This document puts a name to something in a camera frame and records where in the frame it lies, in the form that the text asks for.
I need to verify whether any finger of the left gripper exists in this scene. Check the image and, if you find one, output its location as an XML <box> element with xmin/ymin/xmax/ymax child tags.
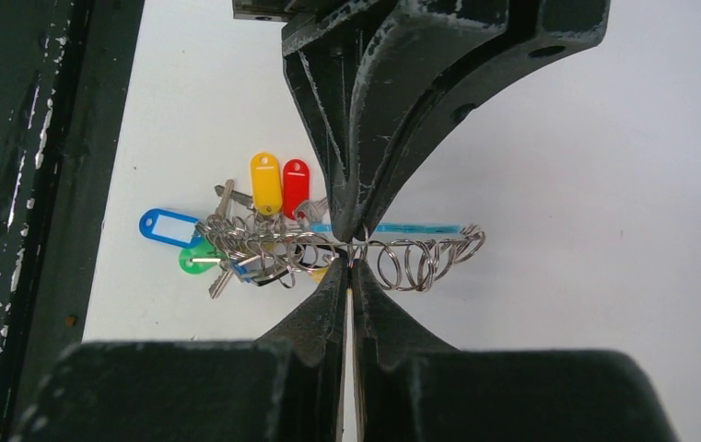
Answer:
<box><xmin>282</xmin><ymin>1</ymin><xmax>395</xmax><ymax>241</ymax></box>
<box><xmin>346</xmin><ymin>1</ymin><xmax>610</xmax><ymax>239</ymax></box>

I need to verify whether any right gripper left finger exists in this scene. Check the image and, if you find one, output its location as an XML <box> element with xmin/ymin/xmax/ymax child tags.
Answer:
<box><xmin>12</xmin><ymin>259</ymin><xmax>349</xmax><ymax>441</ymax></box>

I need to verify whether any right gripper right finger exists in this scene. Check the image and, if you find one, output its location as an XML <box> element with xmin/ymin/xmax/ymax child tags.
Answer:
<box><xmin>351</xmin><ymin>261</ymin><xmax>677</xmax><ymax>441</ymax></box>

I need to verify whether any blue handled metal keyring holder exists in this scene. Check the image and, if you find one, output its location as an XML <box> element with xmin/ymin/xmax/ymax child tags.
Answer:
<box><xmin>303</xmin><ymin>223</ymin><xmax>486</xmax><ymax>292</ymax></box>

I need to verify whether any bunch of coloured tagged keys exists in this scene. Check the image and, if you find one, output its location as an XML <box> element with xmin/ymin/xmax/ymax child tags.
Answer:
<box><xmin>138</xmin><ymin>152</ymin><xmax>327</xmax><ymax>299</ymax></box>

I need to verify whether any yellow tagged key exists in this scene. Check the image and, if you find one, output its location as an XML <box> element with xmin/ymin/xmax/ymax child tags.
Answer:
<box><xmin>308</xmin><ymin>266</ymin><xmax>329</xmax><ymax>285</ymax></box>

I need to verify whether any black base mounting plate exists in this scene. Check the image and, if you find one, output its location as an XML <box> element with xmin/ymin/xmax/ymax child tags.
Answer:
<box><xmin>0</xmin><ymin>1</ymin><xmax>144</xmax><ymax>441</ymax></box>

